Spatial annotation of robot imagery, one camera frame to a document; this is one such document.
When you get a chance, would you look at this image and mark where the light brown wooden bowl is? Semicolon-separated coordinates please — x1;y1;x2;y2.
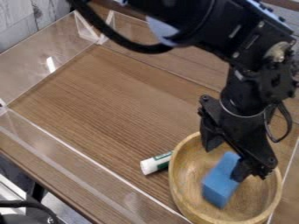
168;132;283;224

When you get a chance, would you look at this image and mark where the black metal table frame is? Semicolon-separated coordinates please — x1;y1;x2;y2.
0;154;68;224

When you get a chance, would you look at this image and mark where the clear acrylic corner bracket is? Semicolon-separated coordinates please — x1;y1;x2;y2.
73;10;108;46

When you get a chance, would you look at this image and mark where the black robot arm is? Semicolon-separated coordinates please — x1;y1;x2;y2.
68;0;299;181

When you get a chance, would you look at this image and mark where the white green glue stick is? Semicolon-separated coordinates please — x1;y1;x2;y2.
140;151;173;175

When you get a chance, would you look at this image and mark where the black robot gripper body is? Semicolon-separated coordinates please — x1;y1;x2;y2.
197;95;277;179

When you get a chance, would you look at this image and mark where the black cable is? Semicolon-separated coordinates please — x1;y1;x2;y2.
0;200;60;224

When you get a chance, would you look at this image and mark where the clear acrylic front wall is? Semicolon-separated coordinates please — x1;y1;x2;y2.
0;99;189;224

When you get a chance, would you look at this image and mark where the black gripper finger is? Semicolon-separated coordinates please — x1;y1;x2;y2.
231;159;252;183
200;118;224;152

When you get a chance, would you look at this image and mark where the blue rectangular block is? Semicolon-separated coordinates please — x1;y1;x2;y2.
200;151;239;209

